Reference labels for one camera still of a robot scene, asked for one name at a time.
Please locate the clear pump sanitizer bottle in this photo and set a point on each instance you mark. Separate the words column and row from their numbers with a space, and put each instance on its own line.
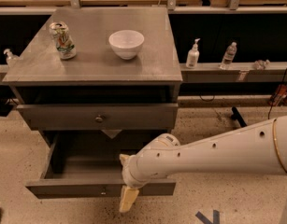
column 10, row 57

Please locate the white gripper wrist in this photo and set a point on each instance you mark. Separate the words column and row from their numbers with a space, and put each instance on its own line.
column 129, row 174

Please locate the crushed green soda can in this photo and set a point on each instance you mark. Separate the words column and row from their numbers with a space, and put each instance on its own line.
column 64, row 44

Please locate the crumpled clear plastic wrap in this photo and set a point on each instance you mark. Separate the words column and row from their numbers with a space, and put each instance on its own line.
column 261, row 65

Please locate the white pump lotion bottle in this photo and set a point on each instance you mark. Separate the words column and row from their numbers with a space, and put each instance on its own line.
column 193, row 55

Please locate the black stand base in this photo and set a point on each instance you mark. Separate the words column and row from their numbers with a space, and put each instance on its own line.
column 236, row 116

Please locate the grey wooden drawer cabinet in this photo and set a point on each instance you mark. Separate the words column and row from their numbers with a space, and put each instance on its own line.
column 96, row 75

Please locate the grey top drawer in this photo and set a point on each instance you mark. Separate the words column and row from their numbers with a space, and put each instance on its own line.
column 57, row 117

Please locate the orange power tool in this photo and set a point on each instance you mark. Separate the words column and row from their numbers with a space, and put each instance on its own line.
column 278, row 95

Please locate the white ceramic bowl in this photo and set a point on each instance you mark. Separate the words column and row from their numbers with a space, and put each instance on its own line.
column 126, row 43

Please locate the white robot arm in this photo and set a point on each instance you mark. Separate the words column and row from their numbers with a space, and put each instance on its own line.
column 259, row 148

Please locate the clear plastic water bottle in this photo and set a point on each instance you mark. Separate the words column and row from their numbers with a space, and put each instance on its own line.
column 228, row 56

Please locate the grey drawer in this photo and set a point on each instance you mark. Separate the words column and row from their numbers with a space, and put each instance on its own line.
column 57, row 117
column 86, row 164

